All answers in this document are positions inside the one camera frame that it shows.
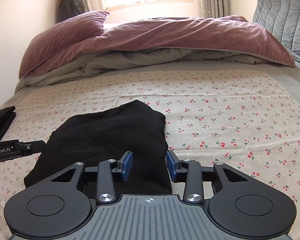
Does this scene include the black pants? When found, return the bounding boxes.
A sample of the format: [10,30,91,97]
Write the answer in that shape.
[24,100,172,195]

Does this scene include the folded black garment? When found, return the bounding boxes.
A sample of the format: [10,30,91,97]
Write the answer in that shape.
[0,106,16,140]

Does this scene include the cherry print sheet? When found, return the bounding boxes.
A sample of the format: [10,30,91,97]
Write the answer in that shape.
[4,70,300,239]

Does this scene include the mauve velvet duvet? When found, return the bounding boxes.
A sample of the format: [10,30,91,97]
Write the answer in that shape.
[16,11,295,90]

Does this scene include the grey bed sheet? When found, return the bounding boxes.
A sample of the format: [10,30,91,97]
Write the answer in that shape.
[266,50,300,105]

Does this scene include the grey quilted headboard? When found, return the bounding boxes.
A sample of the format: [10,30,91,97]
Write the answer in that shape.
[253,0,300,57]

